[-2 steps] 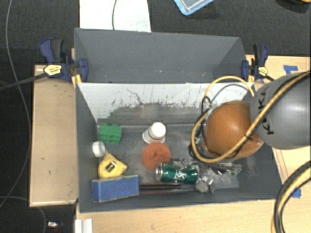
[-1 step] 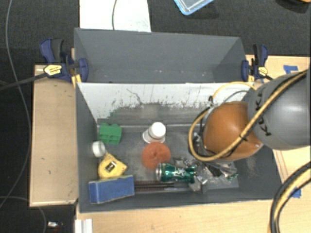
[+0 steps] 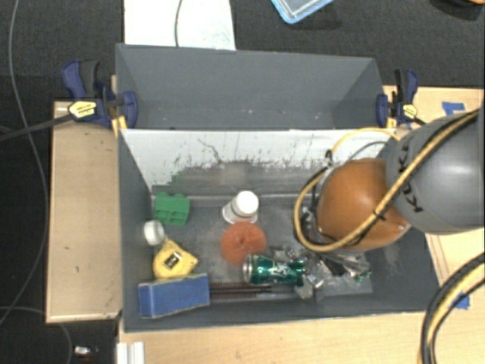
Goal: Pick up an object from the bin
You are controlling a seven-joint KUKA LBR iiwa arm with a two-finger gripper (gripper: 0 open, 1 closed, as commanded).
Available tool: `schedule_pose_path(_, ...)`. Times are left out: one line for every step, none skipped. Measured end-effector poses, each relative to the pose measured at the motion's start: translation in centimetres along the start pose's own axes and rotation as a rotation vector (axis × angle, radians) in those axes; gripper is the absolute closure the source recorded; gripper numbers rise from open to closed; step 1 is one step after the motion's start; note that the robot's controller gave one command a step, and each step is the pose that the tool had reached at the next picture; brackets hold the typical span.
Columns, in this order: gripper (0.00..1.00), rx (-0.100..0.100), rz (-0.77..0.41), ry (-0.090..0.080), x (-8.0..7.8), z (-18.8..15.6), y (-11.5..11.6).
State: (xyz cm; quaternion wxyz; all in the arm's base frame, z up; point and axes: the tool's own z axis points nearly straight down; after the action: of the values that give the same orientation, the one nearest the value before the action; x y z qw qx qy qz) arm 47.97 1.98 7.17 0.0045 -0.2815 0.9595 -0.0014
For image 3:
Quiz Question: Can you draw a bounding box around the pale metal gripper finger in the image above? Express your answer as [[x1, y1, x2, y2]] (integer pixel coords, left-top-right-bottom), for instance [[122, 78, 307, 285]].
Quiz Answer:
[[283, 246, 305, 265], [299, 273, 325, 300]]

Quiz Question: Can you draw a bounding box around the green drink can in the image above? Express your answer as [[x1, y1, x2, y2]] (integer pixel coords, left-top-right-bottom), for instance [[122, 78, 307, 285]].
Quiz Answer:
[[242, 253, 307, 287]]

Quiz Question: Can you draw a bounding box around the orange round scrubber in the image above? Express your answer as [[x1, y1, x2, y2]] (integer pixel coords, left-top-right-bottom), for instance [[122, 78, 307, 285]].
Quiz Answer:
[[220, 221, 268, 264]]

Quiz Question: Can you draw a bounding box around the red-brown flat block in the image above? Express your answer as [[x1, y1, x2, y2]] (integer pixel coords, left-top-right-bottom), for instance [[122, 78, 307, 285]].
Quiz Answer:
[[209, 281, 301, 303]]

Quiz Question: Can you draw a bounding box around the clear plastic bottle white cap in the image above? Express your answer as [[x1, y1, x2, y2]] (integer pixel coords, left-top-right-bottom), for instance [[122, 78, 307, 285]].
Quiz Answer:
[[221, 190, 261, 225]]

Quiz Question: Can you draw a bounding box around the yellow tape measure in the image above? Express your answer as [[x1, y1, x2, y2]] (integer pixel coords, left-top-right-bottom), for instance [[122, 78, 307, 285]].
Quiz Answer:
[[152, 238, 199, 281]]

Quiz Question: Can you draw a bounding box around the blue sponge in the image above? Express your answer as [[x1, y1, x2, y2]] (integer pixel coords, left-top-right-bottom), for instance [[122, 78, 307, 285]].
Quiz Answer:
[[137, 272, 211, 319]]

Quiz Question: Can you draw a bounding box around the green toy building block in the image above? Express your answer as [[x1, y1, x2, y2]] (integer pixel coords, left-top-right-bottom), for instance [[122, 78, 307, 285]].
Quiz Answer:
[[152, 191, 191, 227]]

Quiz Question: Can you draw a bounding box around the white ball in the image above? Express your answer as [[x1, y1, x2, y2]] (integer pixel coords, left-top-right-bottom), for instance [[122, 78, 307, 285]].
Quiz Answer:
[[143, 220, 166, 247]]

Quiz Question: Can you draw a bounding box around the grey metal bin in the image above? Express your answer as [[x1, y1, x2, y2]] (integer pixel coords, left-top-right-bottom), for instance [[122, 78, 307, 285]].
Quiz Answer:
[[114, 42, 441, 333]]

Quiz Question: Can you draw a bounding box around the pale wood flat board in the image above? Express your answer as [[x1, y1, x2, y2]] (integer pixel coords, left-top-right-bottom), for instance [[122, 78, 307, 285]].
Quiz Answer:
[[45, 100, 124, 324]]

